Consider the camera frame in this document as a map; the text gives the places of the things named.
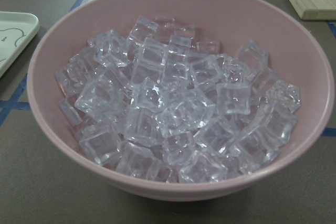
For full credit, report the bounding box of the clear ice cubes pile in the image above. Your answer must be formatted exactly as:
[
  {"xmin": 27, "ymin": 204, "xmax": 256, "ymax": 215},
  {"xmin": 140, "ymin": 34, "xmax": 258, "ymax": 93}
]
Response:
[{"xmin": 55, "ymin": 17, "xmax": 301, "ymax": 183}]

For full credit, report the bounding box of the pink bowl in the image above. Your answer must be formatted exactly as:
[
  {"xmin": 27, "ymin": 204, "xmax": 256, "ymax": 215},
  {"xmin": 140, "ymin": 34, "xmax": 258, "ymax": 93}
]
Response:
[{"xmin": 27, "ymin": 0, "xmax": 335, "ymax": 201}]

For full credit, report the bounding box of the cream serving tray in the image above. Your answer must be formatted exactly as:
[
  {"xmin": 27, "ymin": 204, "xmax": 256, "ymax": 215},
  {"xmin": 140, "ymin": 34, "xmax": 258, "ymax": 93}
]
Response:
[{"xmin": 0, "ymin": 11, "xmax": 40, "ymax": 76}]

